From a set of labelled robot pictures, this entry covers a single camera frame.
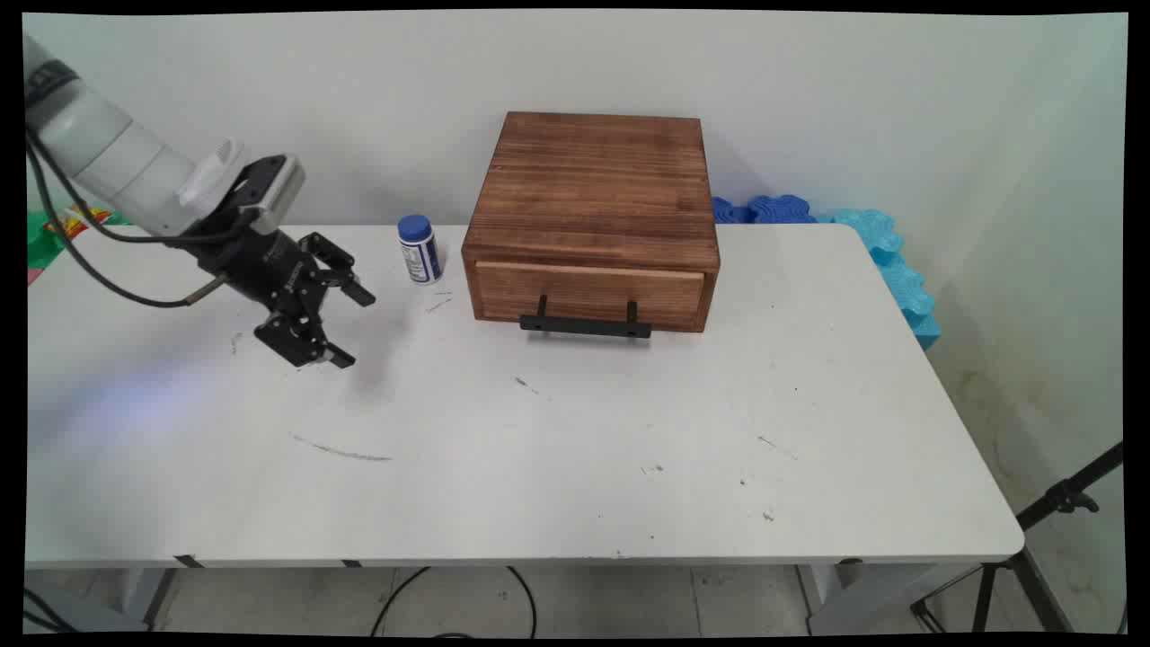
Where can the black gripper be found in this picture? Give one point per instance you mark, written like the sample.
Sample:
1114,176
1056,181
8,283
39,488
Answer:
260,265

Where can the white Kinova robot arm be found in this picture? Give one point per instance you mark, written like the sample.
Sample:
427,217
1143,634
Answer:
108,153

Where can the white bottle blue cap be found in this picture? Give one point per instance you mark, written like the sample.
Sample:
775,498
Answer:
420,252

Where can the colourful plastic bag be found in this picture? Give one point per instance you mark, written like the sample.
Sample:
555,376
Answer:
45,243

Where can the brown wooden drawer cabinet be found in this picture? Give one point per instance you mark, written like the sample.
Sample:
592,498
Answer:
593,180

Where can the grey table leg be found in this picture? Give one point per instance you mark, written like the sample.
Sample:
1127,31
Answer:
148,593
853,598

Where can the dark blue foam piece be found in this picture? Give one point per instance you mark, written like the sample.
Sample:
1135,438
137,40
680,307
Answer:
773,209

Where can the cyan foam piece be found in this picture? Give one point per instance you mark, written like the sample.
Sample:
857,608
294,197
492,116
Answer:
903,279

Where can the black tripod stand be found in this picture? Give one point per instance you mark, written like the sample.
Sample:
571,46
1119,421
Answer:
1051,503

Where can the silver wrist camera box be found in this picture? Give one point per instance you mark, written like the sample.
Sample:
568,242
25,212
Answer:
277,187

